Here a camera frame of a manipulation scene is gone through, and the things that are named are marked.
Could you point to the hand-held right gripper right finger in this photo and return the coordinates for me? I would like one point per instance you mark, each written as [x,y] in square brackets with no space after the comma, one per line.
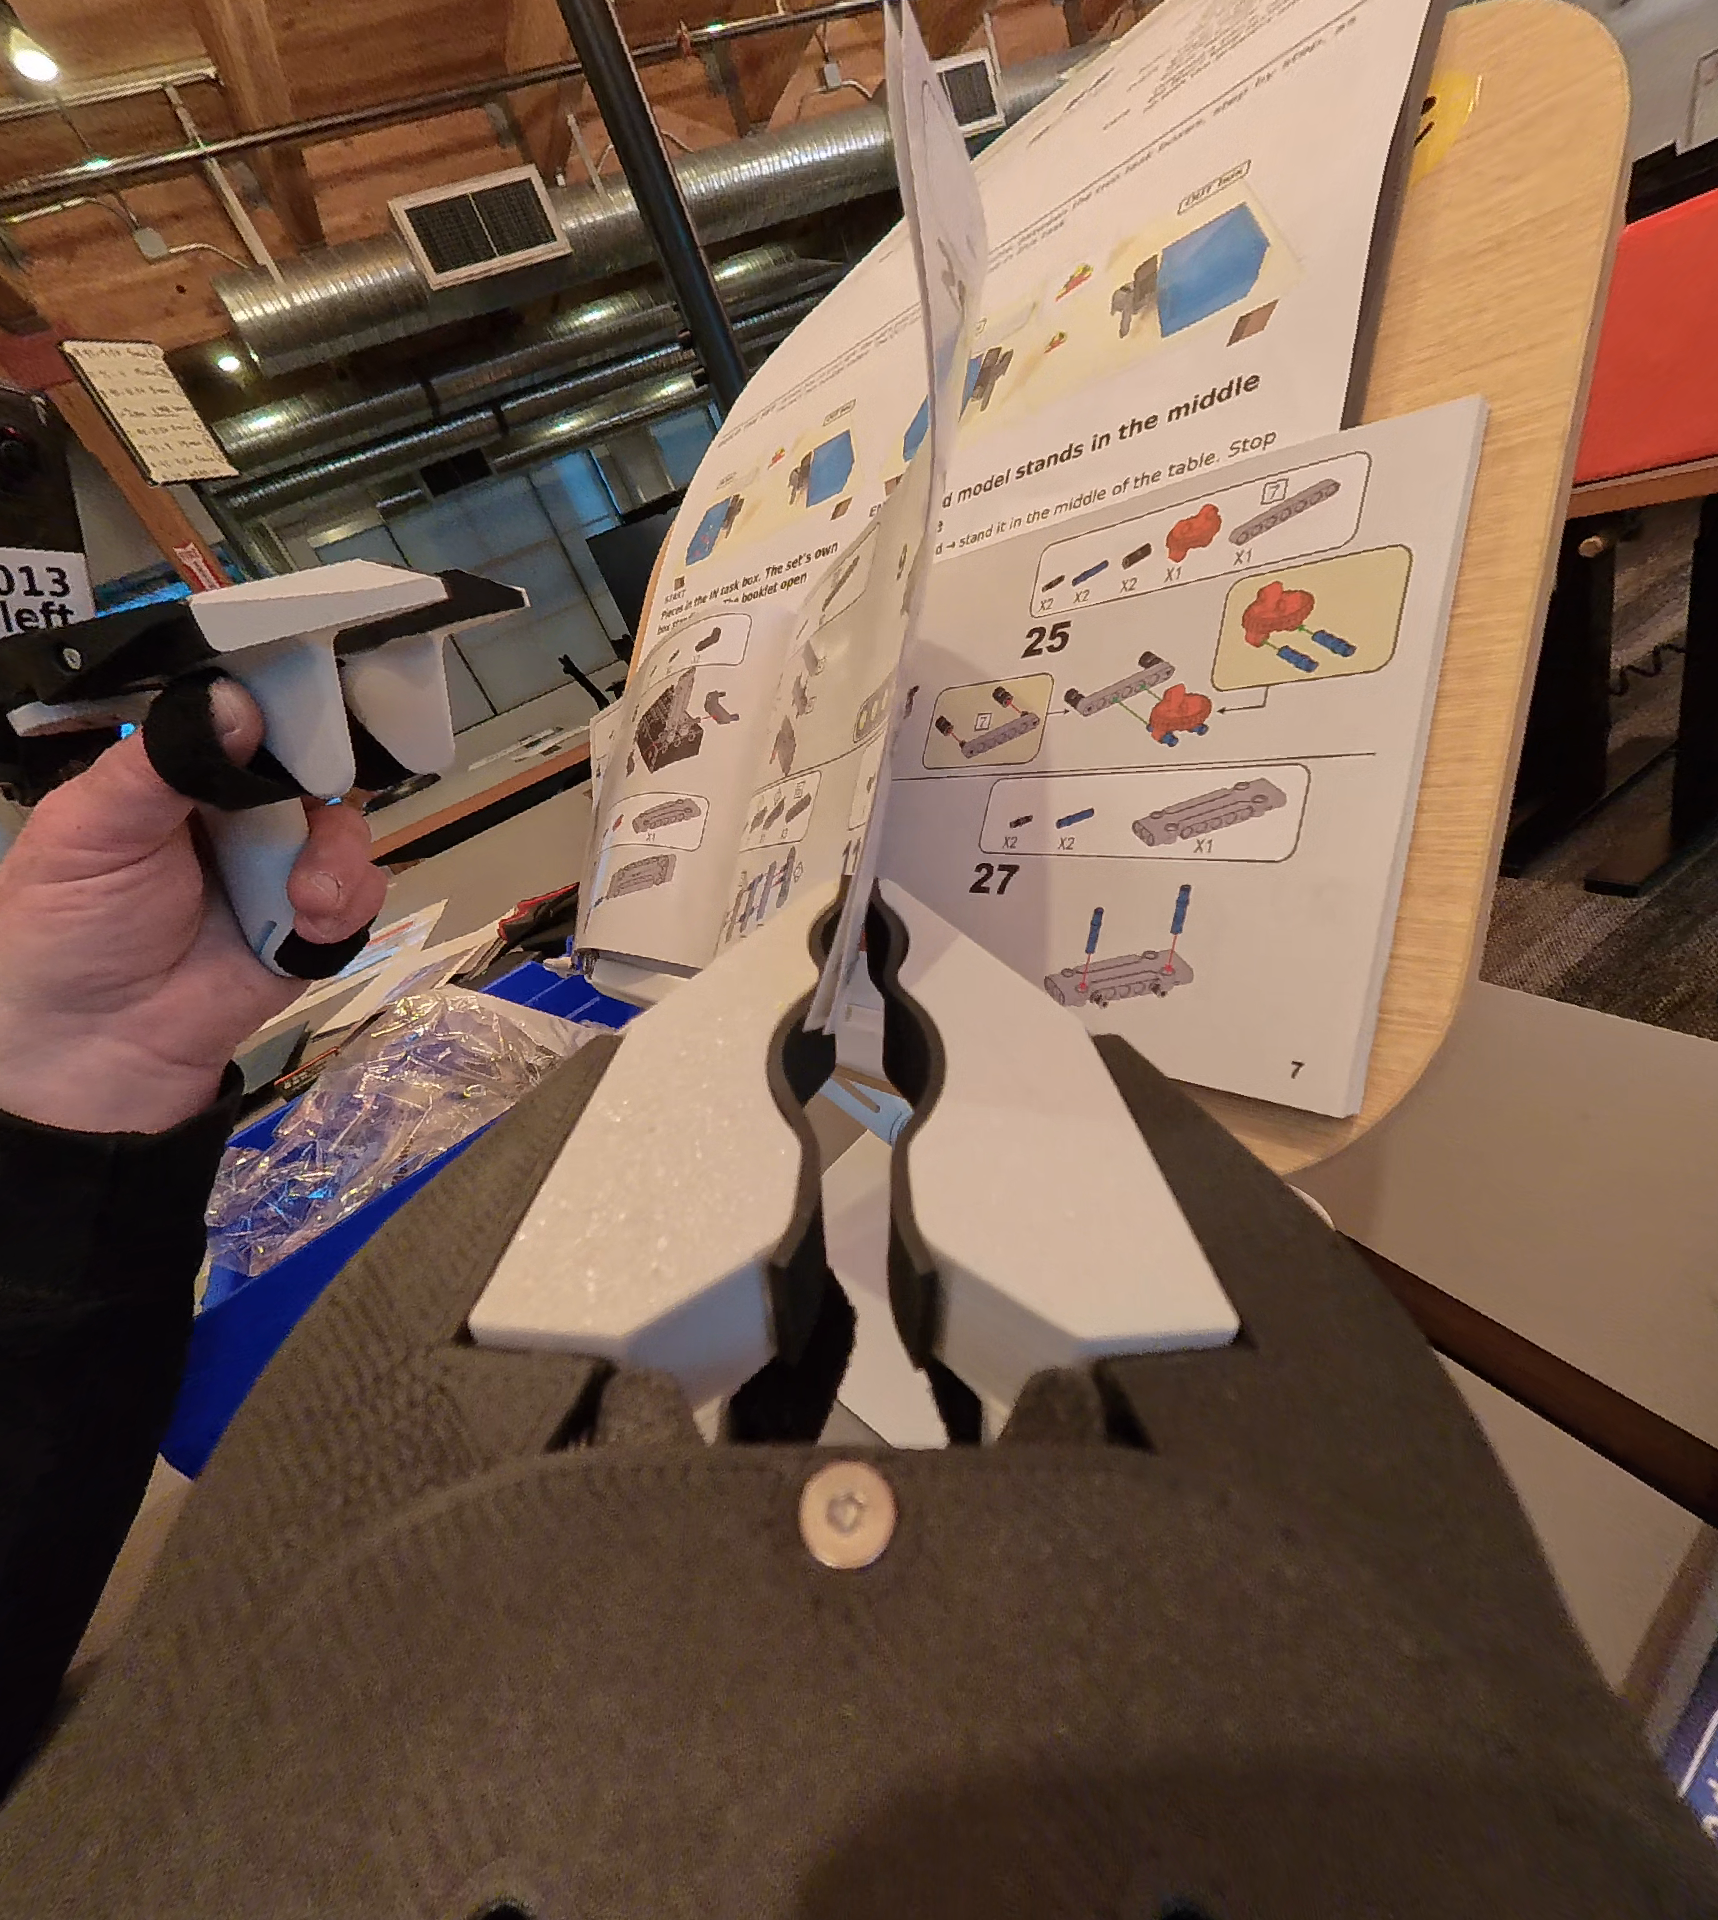
[1070,1199]

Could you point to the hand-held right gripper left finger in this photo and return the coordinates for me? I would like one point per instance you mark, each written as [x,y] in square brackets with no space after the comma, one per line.
[636,1199]

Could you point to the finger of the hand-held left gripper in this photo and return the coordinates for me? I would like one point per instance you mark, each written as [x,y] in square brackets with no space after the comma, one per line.
[405,691]
[297,615]

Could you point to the clear plastic parts bag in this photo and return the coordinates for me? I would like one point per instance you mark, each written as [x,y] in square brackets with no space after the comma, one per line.
[382,1095]

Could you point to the instruction booklet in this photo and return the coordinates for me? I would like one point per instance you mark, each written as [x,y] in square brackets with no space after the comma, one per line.
[1251,931]

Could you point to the blue plastic bin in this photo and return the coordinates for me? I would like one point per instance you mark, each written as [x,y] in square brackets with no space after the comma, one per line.
[228,1352]

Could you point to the person's left forearm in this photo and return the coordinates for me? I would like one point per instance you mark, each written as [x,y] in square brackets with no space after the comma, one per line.
[23,1352]

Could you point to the person's left hand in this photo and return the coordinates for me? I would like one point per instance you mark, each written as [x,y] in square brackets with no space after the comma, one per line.
[95,945]

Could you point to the small whiteboard sign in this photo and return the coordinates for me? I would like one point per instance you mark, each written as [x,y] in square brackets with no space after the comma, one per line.
[147,413]

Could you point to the red black hand tool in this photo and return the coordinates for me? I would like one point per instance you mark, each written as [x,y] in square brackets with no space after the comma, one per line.
[538,914]

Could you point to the white air vent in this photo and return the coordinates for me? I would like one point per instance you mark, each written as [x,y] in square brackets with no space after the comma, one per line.
[477,224]
[972,94]

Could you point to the ceiling spot lamp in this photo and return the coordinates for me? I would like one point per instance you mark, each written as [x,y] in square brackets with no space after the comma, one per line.
[31,60]

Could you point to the black metal pole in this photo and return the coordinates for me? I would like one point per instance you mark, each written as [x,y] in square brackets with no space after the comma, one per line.
[664,197]

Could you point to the light wooden stand board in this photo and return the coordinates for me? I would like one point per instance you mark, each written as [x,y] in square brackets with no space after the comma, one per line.
[1520,376]

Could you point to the metal air duct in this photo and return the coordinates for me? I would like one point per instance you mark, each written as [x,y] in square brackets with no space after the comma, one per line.
[470,387]
[346,275]

